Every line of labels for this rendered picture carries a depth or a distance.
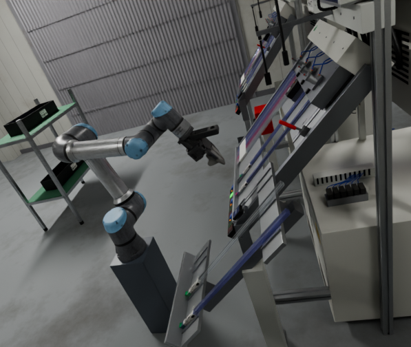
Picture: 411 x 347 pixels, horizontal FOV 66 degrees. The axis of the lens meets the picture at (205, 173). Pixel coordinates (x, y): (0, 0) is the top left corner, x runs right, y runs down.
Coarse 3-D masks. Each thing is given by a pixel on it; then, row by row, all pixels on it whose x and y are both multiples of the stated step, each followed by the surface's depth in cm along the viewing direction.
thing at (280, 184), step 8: (280, 184) 76; (272, 192) 78; (264, 200) 79; (264, 208) 80; (256, 216) 81; (248, 224) 83; (240, 232) 85; (232, 240) 87; (224, 248) 89; (216, 256) 92; (208, 272) 94; (200, 280) 96
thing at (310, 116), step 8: (304, 56) 150; (296, 72) 150; (304, 96) 125; (288, 104) 138; (312, 104) 114; (328, 104) 101; (296, 112) 125; (304, 112) 117; (312, 112) 110; (320, 112) 104; (288, 120) 128; (304, 120) 113; (312, 120) 107; (296, 136) 113; (296, 144) 110
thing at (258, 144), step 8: (256, 144) 154; (256, 152) 147; (248, 160) 153; (256, 160) 141; (240, 168) 159; (264, 168) 129; (248, 176) 141; (256, 176) 131; (240, 184) 146; (248, 184) 136; (256, 184) 127; (240, 192) 139; (248, 192) 131; (256, 192) 122; (240, 200) 135; (248, 200) 126
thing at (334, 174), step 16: (320, 0) 103; (352, 0) 79; (320, 176) 144; (336, 176) 142; (352, 176) 142; (368, 176) 141; (288, 192) 199; (336, 192) 129; (352, 192) 130; (240, 224) 117; (240, 240) 121; (304, 288) 137; (320, 288) 135
